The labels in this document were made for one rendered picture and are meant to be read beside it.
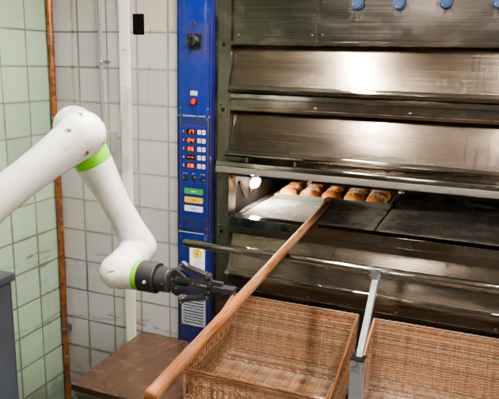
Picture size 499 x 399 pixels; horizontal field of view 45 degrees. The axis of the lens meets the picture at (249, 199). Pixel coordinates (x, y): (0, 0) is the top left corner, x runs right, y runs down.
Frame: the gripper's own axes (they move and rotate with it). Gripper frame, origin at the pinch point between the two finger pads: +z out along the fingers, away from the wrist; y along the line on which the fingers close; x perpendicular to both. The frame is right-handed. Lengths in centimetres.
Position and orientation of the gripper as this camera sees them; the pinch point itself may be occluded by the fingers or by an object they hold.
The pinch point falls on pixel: (222, 289)
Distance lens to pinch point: 171.0
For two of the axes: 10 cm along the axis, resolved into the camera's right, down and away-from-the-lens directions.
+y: -0.2, 9.7, 2.2
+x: -3.6, 2.0, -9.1
